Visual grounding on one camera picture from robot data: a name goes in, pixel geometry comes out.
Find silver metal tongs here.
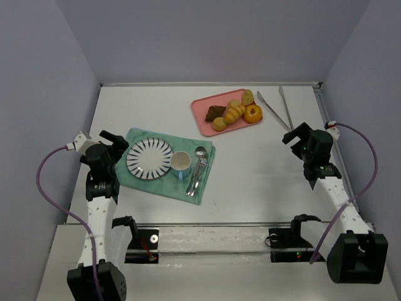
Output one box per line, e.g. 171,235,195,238
256,85,294,132

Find striped yellow bread roll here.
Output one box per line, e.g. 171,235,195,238
224,104,246,124

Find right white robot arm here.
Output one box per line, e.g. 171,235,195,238
282,122,388,285

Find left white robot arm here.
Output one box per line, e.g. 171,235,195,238
67,130,128,300

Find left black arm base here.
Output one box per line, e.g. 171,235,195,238
112,216,159,264

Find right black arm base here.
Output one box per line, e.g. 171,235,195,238
265,214,328,263

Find seeded oval bread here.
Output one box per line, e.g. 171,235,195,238
241,90,254,106

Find blue striped white plate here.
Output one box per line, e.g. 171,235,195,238
126,137,173,181

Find orange donut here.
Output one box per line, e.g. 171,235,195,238
244,105,263,124

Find blue mug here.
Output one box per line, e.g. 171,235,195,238
170,151,192,181

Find green cloth placemat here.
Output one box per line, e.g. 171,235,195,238
116,127,216,205

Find small round bun back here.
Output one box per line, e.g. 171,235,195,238
228,99,242,108

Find small round bun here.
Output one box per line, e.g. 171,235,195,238
212,117,227,132
228,99,242,108

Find small round bun front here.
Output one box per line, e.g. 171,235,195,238
212,117,227,132

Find silver spoon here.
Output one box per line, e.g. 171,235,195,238
187,146,207,194

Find silver knife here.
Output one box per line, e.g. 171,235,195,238
185,157,201,196

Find silver fork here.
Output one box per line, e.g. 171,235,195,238
190,152,207,196

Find pink tray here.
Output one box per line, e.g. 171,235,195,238
190,88,263,137

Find chocolate croissant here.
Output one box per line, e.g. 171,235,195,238
205,105,226,122

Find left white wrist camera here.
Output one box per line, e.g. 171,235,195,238
73,131,99,156

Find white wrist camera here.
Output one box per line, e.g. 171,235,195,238
324,121,340,141
73,131,99,156

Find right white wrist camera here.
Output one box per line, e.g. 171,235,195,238
324,121,340,141

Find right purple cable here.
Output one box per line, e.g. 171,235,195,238
309,122,379,265

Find purple cable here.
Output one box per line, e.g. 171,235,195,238
309,122,379,265
36,144,105,301

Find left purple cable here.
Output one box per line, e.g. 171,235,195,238
36,144,105,301

